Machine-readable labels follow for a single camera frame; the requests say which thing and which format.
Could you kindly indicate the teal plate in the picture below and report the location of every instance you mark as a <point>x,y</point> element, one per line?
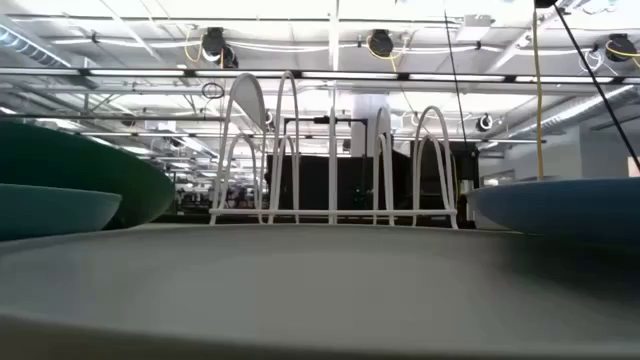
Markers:
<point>50,210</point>

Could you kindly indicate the dark green plate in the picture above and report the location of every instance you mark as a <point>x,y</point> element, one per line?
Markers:
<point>75,155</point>

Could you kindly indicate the black background partition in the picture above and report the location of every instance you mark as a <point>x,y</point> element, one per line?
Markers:
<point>312,182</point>

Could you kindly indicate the blue plate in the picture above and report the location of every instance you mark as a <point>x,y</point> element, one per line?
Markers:
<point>560,207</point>

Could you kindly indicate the small black ceiling reel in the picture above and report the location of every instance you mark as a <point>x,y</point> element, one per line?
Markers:
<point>484,123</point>

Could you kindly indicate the grey plate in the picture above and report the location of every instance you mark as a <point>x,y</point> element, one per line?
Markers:
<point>300,290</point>

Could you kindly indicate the white round pillar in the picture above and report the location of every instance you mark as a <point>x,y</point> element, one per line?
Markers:
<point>362,125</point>

